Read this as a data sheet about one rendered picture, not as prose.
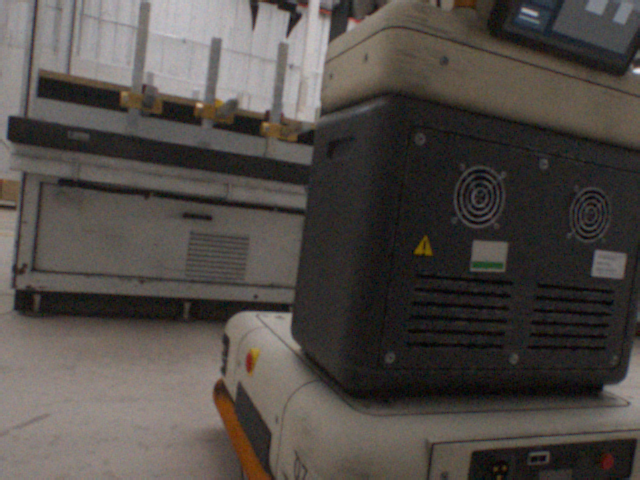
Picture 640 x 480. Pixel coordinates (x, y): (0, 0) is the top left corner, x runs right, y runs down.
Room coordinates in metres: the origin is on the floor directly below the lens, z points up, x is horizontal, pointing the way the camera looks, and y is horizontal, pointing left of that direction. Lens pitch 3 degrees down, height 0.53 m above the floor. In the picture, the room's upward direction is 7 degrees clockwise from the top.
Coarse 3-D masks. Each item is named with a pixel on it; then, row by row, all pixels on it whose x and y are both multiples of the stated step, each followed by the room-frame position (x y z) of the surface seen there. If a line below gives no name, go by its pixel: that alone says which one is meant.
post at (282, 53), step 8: (280, 48) 1.92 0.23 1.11; (288, 48) 1.94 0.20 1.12; (280, 56) 1.93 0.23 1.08; (280, 64) 1.93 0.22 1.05; (280, 72) 1.93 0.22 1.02; (280, 80) 1.93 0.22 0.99; (280, 88) 1.93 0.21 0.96; (272, 96) 1.94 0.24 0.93; (280, 96) 1.93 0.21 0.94; (272, 104) 1.93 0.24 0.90; (280, 104) 1.93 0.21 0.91; (272, 112) 1.92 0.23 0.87; (280, 112) 1.94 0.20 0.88; (272, 120) 1.93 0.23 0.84; (272, 144) 1.93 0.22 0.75; (272, 152) 1.93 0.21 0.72
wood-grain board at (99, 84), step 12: (48, 72) 1.83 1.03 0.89; (60, 72) 1.84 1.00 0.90; (84, 84) 1.87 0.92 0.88; (96, 84) 1.88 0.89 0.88; (108, 84) 1.90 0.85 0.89; (120, 84) 1.92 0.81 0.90; (168, 96) 1.98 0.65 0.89; (240, 108) 2.09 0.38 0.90; (264, 120) 2.13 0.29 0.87; (288, 120) 2.17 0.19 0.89
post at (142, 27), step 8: (144, 0) 1.75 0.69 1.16; (144, 8) 1.74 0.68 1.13; (144, 16) 1.74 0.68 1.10; (144, 24) 1.74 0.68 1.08; (144, 32) 1.74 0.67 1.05; (136, 40) 1.74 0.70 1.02; (144, 40) 1.74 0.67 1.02; (136, 48) 1.74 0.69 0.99; (144, 48) 1.75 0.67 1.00; (136, 56) 1.74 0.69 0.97; (144, 56) 1.75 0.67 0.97; (136, 64) 1.74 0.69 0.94; (136, 72) 1.74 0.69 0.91; (136, 80) 1.74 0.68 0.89; (136, 88) 1.74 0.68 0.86; (136, 112) 1.74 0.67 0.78; (128, 120) 1.74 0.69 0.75; (136, 120) 1.75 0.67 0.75; (136, 128) 1.75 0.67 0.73
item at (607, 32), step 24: (504, 0) 0.66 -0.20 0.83; (528, 0) 0.67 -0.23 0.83; (552, 0) 0.68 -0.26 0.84; (576, 0) 0.69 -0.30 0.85; (600, 0) 0.70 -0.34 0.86; (624, 0) 0.71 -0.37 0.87; (504, 24) 0.68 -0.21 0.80; (528, 24) 0.69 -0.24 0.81; (552, 24) 0.70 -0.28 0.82; (576, 24) 0.71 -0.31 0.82; (600, 24) 0.72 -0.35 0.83; (624, 24) 0.73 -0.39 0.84; (552, 48) 0.71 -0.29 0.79; (576, 48) 0.72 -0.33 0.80; (600, 48) 0.74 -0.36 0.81; (624, 48) 0.75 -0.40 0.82; (624, 72) 0.77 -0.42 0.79
